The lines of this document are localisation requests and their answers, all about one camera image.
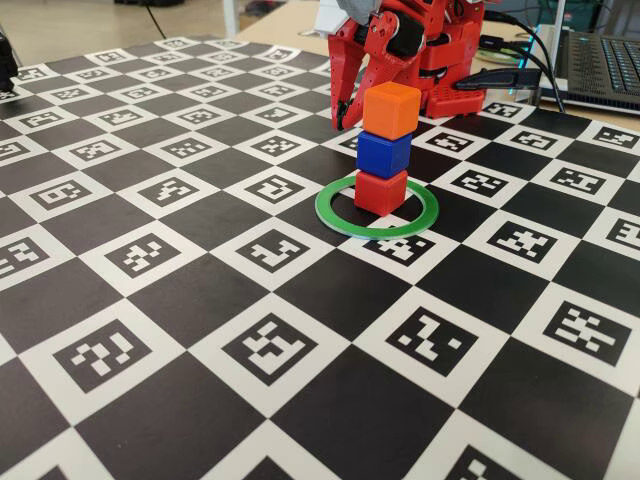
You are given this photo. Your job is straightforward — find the green ring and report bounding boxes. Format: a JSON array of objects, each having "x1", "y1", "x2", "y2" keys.
[{"x1": 313, "y1": 174, "x2": 441, "y2": 240}]

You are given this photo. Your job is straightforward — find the white table leg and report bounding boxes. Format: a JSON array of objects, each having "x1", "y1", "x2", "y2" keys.
[{"x1": 218, "y1": 0, "x2": 242, "y2": 32}]

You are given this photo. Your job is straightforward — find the red cube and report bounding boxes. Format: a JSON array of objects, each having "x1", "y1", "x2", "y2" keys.
[{"x1": 353, "y1": 169, "x2": 409, "y2": 217}]

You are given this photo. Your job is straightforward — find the blue cube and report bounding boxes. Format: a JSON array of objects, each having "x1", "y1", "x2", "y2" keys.
[{"x1": 355, "y1": 130, "x2": 414, "y2": 180}]

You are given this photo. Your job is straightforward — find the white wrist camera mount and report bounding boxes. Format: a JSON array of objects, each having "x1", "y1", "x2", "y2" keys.
[{"x1": 313, "y1": 0, "x2": 384, "y2": 37}]

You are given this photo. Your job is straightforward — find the black white marker checkerboard mat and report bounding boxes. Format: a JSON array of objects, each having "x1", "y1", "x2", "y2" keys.
[{"x1": 0, "y1": 34, "x2": 640, "y2": 480}]

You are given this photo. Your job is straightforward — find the red robot base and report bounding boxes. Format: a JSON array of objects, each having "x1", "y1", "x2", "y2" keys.
[{"x1": 419, "y1": 29, "x2": 489, "y2": 120}]

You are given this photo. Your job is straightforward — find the black tripod object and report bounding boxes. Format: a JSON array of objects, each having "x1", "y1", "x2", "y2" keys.
[{"x1": 0, "y1": 32, "x2": 20, "y2": 99}]

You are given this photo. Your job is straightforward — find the black laptop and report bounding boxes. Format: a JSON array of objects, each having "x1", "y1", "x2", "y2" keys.
[{"x1": 542, "y1": 29, "x2": 640, "y2": 117}]

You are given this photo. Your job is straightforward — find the orange cube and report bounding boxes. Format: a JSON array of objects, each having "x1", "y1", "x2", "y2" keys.
[{"x1": 362, "y1": 83, "x2": 422, "y2": 141}]

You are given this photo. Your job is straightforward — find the black plug cable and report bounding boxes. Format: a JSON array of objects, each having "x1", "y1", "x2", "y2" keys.
[
  {"x1": 481, "y1": 10, "x2": 569, "y2": 114},
  {"x1": 477, "y1": 34, "x2": 566, "y2": 114}
]

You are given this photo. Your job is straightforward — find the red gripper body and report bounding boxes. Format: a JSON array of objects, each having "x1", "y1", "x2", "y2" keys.
[{"x1": 329, "y1": 0, "x2": 432, "y2": 65}]

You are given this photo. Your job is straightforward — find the red gripper finger with black pad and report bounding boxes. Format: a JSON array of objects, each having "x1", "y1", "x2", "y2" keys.
[
  {"x1": 342, "y1": 13, "x2": 402, "y2": 129},
  {"x1": 329, "y1": 33, "x2": 365, "y2": 133}
]

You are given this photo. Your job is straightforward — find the black clamp handle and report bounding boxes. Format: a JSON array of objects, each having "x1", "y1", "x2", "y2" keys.
[{"x1": 452, "y1": 68, "x2": 544, "y2": 93}]

